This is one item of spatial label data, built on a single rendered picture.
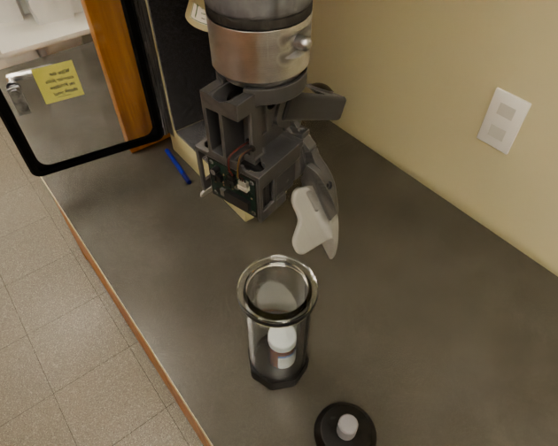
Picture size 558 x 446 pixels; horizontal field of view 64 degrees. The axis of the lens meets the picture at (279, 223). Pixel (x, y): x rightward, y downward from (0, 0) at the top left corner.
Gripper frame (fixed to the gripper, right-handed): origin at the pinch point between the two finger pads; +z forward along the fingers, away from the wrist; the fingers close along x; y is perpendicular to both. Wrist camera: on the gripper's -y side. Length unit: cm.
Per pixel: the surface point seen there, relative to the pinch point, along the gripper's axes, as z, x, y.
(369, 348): 34.8, 11.2, -11.1
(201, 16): -5.1, -35.9, -25.9
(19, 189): 128, -196, -27
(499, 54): 2, 6, -57
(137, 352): 128, -73, -3
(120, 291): 34.6, -32.6, 7.5
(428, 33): 3, -9, -61
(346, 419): 28.2, 14.8, 3.8
